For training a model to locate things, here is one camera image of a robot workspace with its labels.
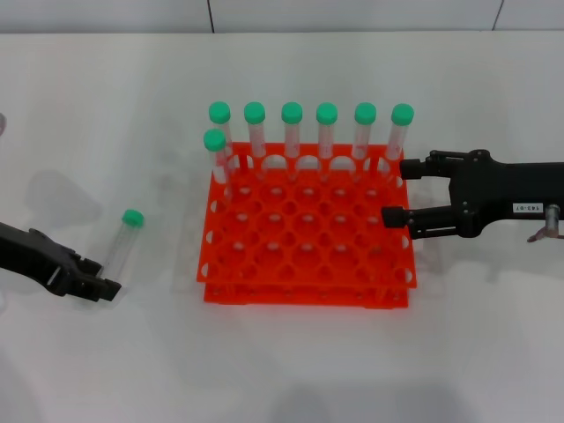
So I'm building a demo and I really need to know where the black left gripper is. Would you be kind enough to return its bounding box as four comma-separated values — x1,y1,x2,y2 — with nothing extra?
0,221,122,302

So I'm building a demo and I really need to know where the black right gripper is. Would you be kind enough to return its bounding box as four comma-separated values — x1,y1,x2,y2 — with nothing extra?
381,150,564,241

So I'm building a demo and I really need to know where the clear test tube green cap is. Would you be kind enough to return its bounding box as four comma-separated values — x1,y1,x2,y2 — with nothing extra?
203,128,234,202
281,101,304,182
208,100,237,177
315,102,339,182
383,103,415,180
352,102,377,182
243,101,268,182
105,209,145,283

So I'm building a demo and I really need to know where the orange test tube rack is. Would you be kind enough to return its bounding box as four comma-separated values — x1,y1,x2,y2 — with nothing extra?
196,141,418,312

